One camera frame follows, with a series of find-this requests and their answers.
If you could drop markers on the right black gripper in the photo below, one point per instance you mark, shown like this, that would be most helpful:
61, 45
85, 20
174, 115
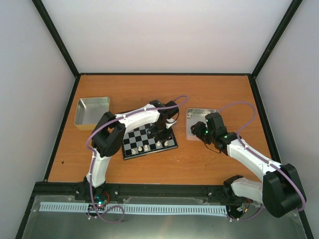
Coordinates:
197, 130

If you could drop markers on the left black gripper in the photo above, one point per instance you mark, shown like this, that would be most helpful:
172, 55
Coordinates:
163, 138

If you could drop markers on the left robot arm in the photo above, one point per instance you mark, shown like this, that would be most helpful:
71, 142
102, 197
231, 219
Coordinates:
106, 138

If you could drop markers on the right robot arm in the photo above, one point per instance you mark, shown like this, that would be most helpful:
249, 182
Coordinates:
279, 188

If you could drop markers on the pink tin with white pieces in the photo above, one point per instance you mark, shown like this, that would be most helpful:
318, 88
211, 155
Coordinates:
194, 115

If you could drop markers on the black and silver chessboard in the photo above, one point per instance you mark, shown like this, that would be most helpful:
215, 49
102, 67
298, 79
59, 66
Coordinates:
139, 137

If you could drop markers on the empty silver metal tin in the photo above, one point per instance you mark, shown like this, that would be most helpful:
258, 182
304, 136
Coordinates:
89, 111

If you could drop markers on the light blue cable duct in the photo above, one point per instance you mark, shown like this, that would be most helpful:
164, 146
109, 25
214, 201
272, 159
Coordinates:
138, 209

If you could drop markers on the black frame post right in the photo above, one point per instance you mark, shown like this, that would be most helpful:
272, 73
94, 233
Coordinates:
285, 21

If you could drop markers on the black frame post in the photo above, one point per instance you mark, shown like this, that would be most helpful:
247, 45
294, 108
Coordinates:
41, 9
285, 21

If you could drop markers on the black frame post left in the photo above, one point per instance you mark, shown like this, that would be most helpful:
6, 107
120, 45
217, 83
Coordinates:
41, 9

